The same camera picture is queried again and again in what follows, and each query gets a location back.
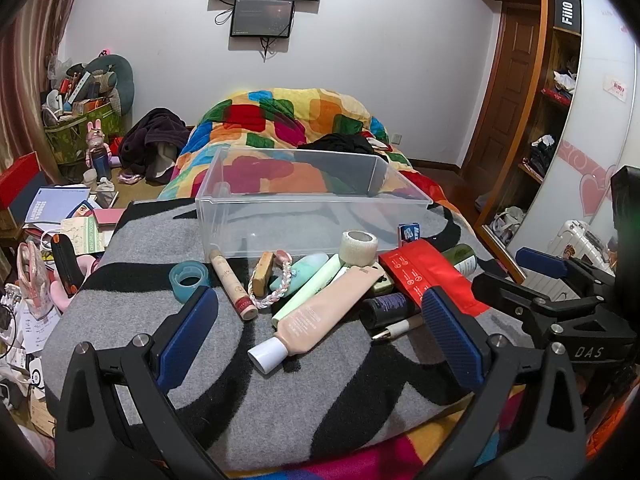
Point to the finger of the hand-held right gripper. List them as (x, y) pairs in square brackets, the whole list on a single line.
[(505, 292), (542, 262)]

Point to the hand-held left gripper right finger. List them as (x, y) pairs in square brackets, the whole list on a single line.
[(452, 340)]

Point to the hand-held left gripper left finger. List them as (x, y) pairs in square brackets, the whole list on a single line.
[(187, 340)]

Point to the white pen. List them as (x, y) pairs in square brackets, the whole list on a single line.
[(400, 328)]

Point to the dark green bottle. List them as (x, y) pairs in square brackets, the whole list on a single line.
[(460, 257)]

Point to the dark purple bottle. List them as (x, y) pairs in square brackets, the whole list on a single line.
[(390, 305)]

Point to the beige tube with red cap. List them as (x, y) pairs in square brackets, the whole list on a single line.
[(227, 280)]

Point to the red foil packet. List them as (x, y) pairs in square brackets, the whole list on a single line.
[(415, 270)]

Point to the small blue box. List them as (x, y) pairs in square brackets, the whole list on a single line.
[(411, 234)]

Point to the white bandage roll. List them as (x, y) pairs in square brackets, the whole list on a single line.
[(357, 255)]

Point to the beige cream tube white cap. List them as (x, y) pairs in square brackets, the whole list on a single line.
[(320, 315)]

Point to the mint teal bottle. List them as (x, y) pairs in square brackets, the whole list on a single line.
[(305, 270)]

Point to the light green tube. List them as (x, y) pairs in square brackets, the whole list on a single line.
[(320, 280)]

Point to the clear plastic storage bin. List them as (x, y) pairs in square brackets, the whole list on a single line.
[(300, 222)]

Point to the white suitcase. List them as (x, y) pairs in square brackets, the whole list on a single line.
[(575, 240)]

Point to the white bag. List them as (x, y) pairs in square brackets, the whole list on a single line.
[(507, 225)]

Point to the teal tape roll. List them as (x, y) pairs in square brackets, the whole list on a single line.
[(175, 280)]

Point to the white sliding wardrobe door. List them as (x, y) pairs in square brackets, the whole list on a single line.
[(590, 135)]

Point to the tan wooden block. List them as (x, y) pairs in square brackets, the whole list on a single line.
[(261, 275)]

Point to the grey black blanket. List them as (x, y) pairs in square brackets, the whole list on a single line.
[(300, 410)]

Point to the black pouch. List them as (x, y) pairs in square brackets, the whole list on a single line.
[(67, 265)]

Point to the green patterned booklet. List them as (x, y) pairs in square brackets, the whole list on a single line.
[(87, 237)]

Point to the pink booklet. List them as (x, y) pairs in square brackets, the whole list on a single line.
[(107, 216)]

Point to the pink bag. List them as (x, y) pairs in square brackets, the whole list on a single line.
[(30, 280)]

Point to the wooden bookshelf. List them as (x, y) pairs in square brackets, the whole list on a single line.
[(547, 60)]

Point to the wooden door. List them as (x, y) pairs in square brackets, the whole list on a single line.
[(505, 85)]

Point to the blue white book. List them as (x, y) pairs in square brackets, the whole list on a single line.
[(50, 205)]

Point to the pink rabbit water bottle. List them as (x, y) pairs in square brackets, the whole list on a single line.
[(99, 160)]

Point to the black box white lettering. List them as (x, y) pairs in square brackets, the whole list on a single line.
[(566, 11)]

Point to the dark navy box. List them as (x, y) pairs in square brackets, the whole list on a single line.
[(35, 200)]

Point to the dark purple clothing pile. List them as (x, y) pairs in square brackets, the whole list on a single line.
[(155, 132)]

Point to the black clothing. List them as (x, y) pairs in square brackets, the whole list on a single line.
[(345, 144)]

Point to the red box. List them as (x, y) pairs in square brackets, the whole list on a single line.
[(20, 180)]

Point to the green storage bag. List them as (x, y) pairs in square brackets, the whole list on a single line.
[(70, 140)]

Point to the colourful patchwork quilt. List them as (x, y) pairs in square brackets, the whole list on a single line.
[(280, 110)]

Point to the grey green cushion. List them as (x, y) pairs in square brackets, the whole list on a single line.
[(125, 85)]

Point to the striped curtain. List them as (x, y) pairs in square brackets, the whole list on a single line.
[(25, 85)]

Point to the wall socket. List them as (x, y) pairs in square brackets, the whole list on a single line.
[(397, 138)]

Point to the small wall monitor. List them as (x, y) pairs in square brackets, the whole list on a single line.
[(262, 17)]

